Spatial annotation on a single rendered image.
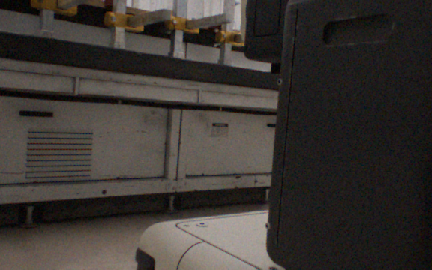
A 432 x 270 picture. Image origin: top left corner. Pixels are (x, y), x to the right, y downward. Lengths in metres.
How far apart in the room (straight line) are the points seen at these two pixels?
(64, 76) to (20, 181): 0.47
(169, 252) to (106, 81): 0.98
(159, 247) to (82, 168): 1.11
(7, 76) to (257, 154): 1.36
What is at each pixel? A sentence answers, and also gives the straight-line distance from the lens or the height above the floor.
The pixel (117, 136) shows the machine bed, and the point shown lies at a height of 0.36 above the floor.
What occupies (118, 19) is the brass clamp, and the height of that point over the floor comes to 0.80.
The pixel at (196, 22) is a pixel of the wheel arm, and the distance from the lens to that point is 1.76.
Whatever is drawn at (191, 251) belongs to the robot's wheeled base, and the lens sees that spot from 0.78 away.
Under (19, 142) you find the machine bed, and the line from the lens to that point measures 1.84.
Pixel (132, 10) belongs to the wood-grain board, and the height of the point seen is 0.89.
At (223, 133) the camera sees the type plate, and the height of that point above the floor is 0.38.
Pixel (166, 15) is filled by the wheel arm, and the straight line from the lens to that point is 1.48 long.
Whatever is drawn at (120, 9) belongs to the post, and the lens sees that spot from 1.70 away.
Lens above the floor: 0.52
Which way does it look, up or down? 4 degrees down
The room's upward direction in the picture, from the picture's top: 4 degrees clockwise
